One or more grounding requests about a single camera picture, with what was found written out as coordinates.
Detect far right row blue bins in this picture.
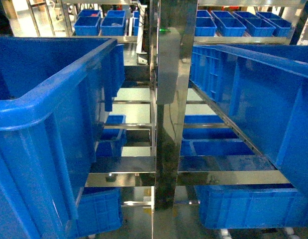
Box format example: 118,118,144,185
195,10,292,37

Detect row blue bins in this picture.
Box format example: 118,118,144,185
74,9,127,36
195,10,292,37

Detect far left row blue bins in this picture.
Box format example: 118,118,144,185
74,9,127,36

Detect steel rack front crossbar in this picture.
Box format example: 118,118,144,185
85,155,289,187

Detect lower left blue bin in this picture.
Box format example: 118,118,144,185
68,187,123,239

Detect blue bin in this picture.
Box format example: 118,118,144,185
0,37,124,239
68,187,123,239
190,44,308,198
195,184,308,229

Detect upper left blue bin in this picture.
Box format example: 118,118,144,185
0,37,124,239

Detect upper right blue bin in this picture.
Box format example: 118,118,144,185
190,44,308,198

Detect lower right blue bin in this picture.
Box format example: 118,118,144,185
195,184,308,229

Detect stainless steel rack post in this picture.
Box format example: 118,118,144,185
149,0,199,211

